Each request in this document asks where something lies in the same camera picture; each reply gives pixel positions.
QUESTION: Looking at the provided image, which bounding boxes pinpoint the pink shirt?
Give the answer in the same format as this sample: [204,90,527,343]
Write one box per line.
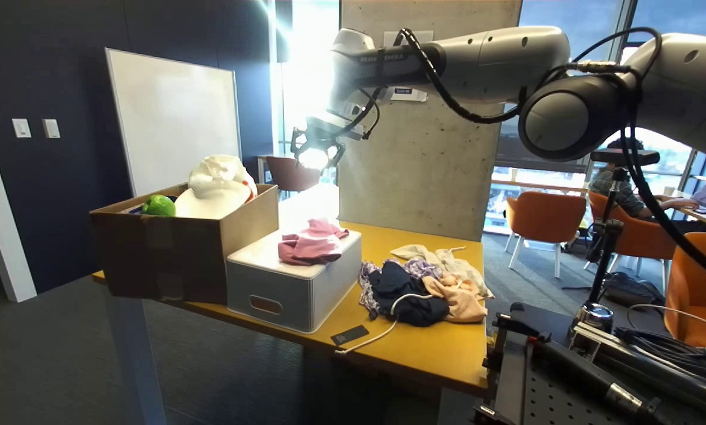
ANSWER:
[278,220,350,265]

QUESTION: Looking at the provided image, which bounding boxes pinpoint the green ball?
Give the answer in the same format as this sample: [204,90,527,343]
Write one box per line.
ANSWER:
[141,194,175,218]

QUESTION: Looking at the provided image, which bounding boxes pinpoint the orange chair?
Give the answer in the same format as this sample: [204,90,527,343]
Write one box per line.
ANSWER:
[664,231,706,346]
[505,192,586,267]
[587,192,676,285]

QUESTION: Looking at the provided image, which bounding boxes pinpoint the white cap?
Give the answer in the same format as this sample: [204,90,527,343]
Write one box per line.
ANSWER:
[175,154,257,220]

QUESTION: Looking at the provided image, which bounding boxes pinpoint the beige cream garment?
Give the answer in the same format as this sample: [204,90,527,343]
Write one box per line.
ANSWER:
[393,242,493,324]

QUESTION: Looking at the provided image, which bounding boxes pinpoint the dark red chair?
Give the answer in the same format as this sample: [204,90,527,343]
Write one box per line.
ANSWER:
[263,156,321,192]

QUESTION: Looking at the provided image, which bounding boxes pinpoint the navy blue garment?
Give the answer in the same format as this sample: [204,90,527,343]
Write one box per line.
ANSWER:
[363,259,451,327]

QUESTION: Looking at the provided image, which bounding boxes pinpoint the brown cardboard box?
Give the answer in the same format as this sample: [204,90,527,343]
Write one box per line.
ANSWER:
[89,185,278,305]

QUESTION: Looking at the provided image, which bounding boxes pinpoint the white basket box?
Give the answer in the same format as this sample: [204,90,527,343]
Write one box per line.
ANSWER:
[225,231,361,332]

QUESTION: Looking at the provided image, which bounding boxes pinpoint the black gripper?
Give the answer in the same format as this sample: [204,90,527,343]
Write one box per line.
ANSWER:
[291,111,360,170]

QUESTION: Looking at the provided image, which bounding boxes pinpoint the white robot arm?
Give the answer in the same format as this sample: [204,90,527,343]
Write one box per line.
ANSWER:
[331,25,706,161]

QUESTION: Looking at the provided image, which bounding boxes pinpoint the small black card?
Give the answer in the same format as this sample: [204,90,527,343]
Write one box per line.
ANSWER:
[331,325,368,346]

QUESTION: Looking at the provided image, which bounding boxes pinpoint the black tripod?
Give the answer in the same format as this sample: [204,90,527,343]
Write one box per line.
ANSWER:
[573,148,664,332]

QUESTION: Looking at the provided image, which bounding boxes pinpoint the white cable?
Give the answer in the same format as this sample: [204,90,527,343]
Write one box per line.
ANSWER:
[334,291,434,359]

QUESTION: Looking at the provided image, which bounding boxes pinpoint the black perforated breadboard plate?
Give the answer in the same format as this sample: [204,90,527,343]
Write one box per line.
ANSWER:
[473,307,706,425]

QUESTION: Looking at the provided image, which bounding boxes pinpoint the wall light switches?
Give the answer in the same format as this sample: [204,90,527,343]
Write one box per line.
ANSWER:
[13,116,61,140]

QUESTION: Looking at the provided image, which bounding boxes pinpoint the white board panel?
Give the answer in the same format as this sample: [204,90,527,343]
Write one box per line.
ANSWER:
[103,46,240,196]

